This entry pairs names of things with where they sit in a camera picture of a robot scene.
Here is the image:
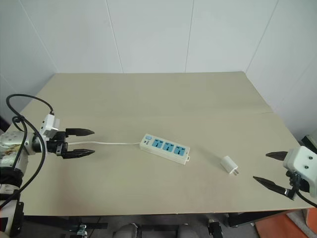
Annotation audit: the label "white power cord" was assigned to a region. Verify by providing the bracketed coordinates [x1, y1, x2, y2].
[67, 140, 141, 147]

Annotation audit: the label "black bracket under table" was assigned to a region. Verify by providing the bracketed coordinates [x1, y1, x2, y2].
[207, 220, 223, 237]

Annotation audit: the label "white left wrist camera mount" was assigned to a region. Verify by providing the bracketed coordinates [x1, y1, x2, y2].
[39, 113, 61, 138]

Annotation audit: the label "dark box with white edge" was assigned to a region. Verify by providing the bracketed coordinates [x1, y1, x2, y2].
[300, 134, 317, 150]

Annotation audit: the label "black table frame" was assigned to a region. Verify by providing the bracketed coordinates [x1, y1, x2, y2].
[21, 209, 307, 232]

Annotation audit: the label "orange object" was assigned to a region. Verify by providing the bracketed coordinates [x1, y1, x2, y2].
[254, 207, 317, 238]

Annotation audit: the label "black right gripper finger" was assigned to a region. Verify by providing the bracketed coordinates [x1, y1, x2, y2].
[265, 150, 290, 163]
[253, 175, 296, 200]

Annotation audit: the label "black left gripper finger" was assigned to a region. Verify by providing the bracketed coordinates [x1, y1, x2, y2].
[65, 128, 96, 138]
[64, 149, 96, 160]

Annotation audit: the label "metal clamp under table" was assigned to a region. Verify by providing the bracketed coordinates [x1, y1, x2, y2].
[76, 224, 88, 237]

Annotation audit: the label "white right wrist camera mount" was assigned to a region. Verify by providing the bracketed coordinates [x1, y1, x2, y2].
[282, 145, 317, 198]

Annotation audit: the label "dark rounded shape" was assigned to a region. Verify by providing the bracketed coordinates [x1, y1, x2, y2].
[112, 223, 140, 238]

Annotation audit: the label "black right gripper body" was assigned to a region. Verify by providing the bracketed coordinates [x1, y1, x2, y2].
[286, 170, 311, 193]

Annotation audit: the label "white plug adapter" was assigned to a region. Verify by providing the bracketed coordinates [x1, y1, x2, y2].
[220, 155, 240, 177]

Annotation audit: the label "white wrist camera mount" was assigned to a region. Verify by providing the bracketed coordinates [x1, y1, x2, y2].
[282, 145, 317, 198]
[39, 113, 61, 138]

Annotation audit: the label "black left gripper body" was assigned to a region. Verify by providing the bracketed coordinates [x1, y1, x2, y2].
[46, 130, 69, 159]

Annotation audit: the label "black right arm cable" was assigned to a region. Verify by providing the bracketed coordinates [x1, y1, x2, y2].
[295, 189, 317, 208]

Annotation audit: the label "white power strip blue sockets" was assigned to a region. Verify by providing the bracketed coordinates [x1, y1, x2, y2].
[139, 133, 191, 165]

